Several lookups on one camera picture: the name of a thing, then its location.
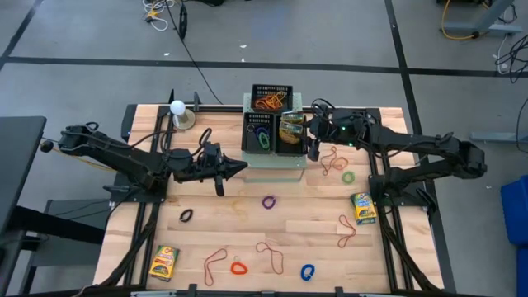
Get black slotted plastic basket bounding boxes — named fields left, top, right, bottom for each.
left=241, top=111, right=276, bottom=155
left=250, top=83, right=294, bottom=116
left=274, top=113, right=310, bottom=157

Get black desk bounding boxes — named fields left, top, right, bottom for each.
left=0, top=115, right=106, bottom=297

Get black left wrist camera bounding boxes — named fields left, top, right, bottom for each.
left=204, top=142, right=224, bottom=160

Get yellow rubber band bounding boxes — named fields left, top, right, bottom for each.
left=258, top=95, right=278, bottom=111
left=263, top=90, right=286, bottom=109
left=230, top=197, right=249, bottom=219

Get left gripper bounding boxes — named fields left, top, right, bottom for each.
left=196, top=154, right=249, bottom=197

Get yellow floor cable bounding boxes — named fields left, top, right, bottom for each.
left=440, top=0, right=482, bottom=41

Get orange rubber band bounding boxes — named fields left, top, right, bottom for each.
left=331, top=155, right=350, bottom=172

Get pale green perforated metal riser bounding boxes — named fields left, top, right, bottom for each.
left=240, top=91, right=308, bottom=184

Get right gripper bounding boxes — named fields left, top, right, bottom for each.
left=304, top=107, right=370, bottom=162

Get black floor cable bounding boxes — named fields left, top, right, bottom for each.
left=163, top=0, right=224, bottom=106

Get black frame bracket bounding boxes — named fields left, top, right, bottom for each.
left=414, top=187, right=438, bottom=214

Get black strap loop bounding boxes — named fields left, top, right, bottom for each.
left=178, top=3, right=189, bottom=41

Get white bulb wooden base lamp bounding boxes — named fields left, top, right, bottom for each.
left=169, top=100, right=197, bottom=131

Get blue plastic bin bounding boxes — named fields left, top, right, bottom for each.
left=500, top=175, right=528, bottom=247
left=516, top=247, right=528, bottom=297

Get black cable tangle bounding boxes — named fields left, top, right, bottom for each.
left=494, top=32, right=528, bottom=83

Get grey desk foot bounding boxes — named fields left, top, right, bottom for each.
left=443, top=0, right=524, bottom=36

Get white and yellow cable bundle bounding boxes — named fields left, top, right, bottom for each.
left=142, top=0, right=171, bottom=32

